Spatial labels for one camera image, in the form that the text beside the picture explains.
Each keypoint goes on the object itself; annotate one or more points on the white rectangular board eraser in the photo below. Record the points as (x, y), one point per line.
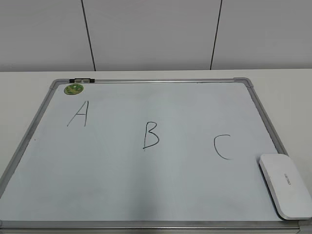
(288, 190)

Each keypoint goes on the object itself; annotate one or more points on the round green magnet sticker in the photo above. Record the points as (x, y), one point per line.
(73, 89)

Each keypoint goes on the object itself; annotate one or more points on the white board with aluminium frame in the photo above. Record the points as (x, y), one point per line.
(145, 156)

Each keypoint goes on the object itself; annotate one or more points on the black grey frame clip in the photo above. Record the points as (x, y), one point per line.
(82, 80)

